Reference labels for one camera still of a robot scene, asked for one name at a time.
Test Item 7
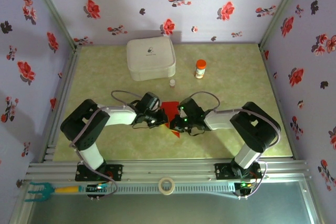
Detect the orange cap pill bottle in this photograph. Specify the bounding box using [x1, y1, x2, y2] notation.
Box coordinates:
[194, 59, 207, 80]

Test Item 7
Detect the aluminium side rail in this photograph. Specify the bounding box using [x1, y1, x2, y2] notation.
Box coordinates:
[259, 45, 299, 159]
[39, 45, 82, 162]

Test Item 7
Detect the red paper sheet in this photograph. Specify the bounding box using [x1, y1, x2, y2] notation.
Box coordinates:
[160, 101, 185, 140]

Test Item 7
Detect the grey slotted cable duct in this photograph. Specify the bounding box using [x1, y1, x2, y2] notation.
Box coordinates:
[86, 183, 259, 196]

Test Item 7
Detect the grey right arm cable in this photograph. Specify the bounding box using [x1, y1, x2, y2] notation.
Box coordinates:
[187, 91, 281, 200]

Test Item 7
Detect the teal rake yellow handle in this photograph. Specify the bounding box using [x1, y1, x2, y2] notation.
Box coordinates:
[25, 181, 81, 203]

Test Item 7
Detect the aluminium corner post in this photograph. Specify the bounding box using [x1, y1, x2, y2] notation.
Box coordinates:
[25, 0, 79, 50]
[258, 0, 307, 49]

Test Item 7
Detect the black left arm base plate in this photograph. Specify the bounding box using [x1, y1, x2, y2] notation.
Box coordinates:
[75, 163, 123, 182]

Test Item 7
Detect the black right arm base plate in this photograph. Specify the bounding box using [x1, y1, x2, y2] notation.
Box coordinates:
[214, 163, 263, 180]

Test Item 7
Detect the white tape roll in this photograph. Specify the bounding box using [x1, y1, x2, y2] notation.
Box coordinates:
[158, 177, 176, 196]

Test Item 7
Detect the white zip case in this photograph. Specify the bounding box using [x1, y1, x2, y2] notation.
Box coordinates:
[126, 36, 176, 82]

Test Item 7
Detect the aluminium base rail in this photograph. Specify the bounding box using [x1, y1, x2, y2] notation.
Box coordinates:
[26, 158, 310, 183]

